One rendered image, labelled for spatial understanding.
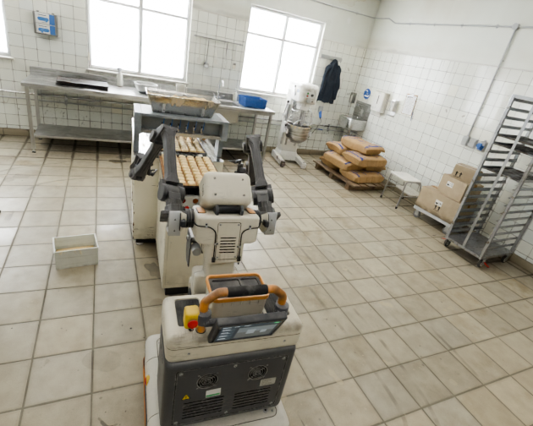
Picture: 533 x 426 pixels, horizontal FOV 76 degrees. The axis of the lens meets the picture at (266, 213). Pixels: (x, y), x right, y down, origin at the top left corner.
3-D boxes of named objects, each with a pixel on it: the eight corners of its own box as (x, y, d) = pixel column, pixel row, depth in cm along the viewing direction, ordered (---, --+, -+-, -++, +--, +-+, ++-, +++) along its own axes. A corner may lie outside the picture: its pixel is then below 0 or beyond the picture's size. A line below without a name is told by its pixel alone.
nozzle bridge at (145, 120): (133, 144, 292) (133, 102, 277) (216, 150, 319) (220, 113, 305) (133, 156, 265) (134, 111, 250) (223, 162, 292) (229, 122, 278)
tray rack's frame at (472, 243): (471, 238, 452) (542, 101, 376) (509, 260, 413) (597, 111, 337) (441, 242, 422) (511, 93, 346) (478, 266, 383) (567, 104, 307)
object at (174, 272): (154, 246, 309) (159, 150, 270) (192, 245, 322) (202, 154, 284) (161, 297, 251) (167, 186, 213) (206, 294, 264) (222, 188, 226)
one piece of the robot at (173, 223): (179, 236, 146) (181, 211, 143) (167, 236, 144) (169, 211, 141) (177, 227, 155) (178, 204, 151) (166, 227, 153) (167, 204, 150)
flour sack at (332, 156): (320, 157, 602) (322, 148, 595) (338, 158, 623) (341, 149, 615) (345, 172, 547) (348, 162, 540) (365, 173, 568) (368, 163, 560)
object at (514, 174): (512, 168, 404) (512, 167, 403) (547, 182, 373) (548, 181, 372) (481, 167, 376) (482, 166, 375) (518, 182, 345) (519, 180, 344)
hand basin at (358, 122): (370, 154, 639) (390, 94, 592) (354, 152, 622) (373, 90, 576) (341, 139, 718) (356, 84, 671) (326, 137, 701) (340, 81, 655)
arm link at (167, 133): (161, 116, 166) (179, 122, 172) (151, 132, 175) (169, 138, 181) (164, 195, 147) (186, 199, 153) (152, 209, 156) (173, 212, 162)
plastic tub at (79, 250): (96, 249, 289) (95, 232, 282) (99, 264, 272) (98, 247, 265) (53, 254, 273) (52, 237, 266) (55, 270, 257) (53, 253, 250)
